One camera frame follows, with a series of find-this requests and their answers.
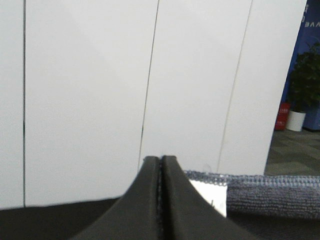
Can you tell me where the green potted plant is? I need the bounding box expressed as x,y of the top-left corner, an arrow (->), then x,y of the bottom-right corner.
286,42 -> 320,132

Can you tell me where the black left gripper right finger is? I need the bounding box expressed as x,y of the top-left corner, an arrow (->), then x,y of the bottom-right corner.
159,155 -> 253,240

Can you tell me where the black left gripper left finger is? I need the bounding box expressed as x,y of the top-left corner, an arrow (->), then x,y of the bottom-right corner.
72,156 -> 160,240

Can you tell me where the blue banner board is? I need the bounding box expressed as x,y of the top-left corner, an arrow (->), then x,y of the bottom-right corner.
280,0 -> 320,132

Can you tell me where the grey microfibre towel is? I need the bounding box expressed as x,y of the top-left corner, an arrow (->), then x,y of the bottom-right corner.
156,157 -> 320,221

